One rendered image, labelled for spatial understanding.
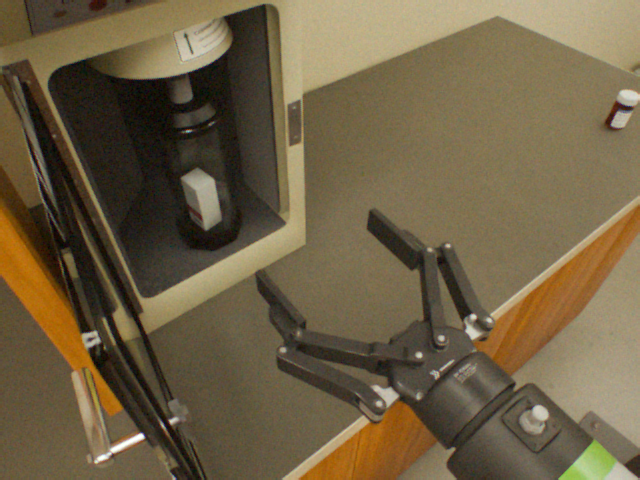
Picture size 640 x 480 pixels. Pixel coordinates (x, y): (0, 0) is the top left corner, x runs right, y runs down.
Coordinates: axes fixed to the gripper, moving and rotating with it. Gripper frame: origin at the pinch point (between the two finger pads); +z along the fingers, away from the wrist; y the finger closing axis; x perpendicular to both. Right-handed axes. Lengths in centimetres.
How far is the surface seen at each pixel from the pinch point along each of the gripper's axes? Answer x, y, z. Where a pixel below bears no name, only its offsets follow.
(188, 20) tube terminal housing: -14.5, 0.3, 23.2
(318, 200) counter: 29.3, -22.5, 30.4
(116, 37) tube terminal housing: -14.9, 7.8, 23.1
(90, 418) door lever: 2.1, 24.6, -1.4
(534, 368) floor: 122, -93, -7
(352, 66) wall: 30, -61, 67
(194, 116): -1.8, 0.7, 25.6
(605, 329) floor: 122, -128, -13
